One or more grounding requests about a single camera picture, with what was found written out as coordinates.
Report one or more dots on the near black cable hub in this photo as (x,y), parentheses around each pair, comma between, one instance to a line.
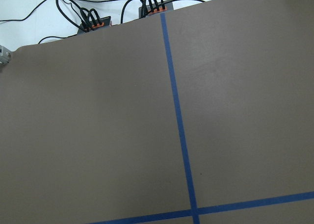
(92,26)

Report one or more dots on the black cable hub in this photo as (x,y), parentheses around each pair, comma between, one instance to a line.
(152,8)
(92,26)

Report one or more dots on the far black cable hub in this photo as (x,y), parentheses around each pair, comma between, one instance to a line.
(152,8)

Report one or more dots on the aluminium frame post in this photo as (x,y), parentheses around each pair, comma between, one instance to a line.
(5,55)

